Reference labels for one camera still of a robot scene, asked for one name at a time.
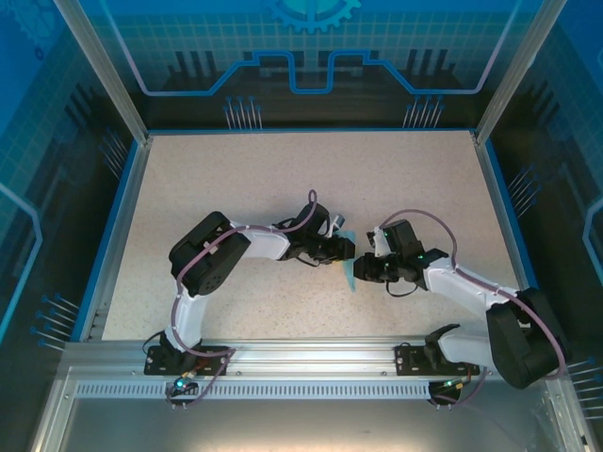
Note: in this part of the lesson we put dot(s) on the light blue paper sheet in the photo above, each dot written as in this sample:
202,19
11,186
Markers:
351,280

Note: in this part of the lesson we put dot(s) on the aluminium side rail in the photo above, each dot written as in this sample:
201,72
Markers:
499,212
121,226

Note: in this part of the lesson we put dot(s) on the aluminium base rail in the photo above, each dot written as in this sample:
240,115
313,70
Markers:
311,353

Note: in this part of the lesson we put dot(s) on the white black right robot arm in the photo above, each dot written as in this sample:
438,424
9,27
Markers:
457,282

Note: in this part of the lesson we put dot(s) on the blue printed circuit-pattern panel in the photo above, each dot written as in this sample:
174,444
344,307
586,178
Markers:
311,37

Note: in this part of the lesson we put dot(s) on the blue printed side panel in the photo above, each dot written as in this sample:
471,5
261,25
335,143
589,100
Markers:
565,165
28,188

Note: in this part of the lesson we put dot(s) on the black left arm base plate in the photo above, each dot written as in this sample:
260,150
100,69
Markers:
214,358

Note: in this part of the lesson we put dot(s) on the aluminium enclosure post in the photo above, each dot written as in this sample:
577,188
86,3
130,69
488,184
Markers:
518,70
101,70

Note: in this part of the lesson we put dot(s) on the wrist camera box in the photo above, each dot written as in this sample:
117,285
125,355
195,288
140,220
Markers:
338,221
377,240

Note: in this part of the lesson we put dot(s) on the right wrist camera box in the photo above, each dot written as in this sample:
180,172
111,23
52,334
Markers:
377,240

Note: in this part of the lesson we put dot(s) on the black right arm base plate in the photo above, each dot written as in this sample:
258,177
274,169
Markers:
410,360

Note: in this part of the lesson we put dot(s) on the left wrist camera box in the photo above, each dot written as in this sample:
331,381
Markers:
338,221

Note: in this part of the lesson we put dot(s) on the grey metal shelf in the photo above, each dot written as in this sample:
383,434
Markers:
301,428

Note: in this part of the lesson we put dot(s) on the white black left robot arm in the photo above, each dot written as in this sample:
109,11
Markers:
264,245

